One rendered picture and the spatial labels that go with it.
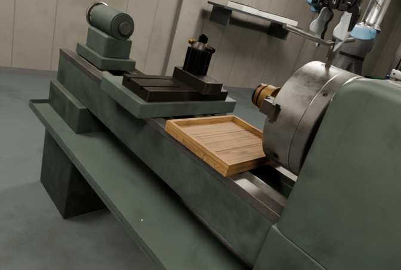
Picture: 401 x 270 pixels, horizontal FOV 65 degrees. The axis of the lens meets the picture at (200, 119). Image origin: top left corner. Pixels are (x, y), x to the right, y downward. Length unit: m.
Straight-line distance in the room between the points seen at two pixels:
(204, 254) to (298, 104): 0.61
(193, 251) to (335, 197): 0.58
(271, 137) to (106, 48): 1.07
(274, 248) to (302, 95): 0.37
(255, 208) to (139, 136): 0.57
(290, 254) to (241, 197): 0.20
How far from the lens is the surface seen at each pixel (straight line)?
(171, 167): 1.11
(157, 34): 4.51
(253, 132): 1.26
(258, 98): 0.99
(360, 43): 1.62
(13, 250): 1.85
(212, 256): 1.15
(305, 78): 0.84
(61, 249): 1.84
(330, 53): 0.88
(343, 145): 0.68
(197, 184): 1.03
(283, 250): 0.82
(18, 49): 4.09
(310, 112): 0.79
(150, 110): 1.15
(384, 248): 0.71
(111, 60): 1.67
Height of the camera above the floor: 1.31
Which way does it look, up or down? 20 degrees down
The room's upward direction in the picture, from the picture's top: 16 degrees clockwise
